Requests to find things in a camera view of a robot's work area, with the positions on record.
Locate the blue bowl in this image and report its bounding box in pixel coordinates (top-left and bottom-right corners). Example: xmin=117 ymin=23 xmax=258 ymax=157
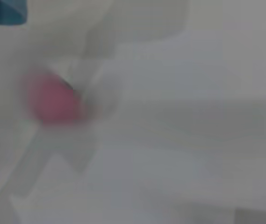
xmin=0 ymin=0 xmax=29 ymax=26

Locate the pink peach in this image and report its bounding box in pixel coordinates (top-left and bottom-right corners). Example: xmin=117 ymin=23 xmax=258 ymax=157
xmin=21 ymin=71 xmax=89 ymax=126

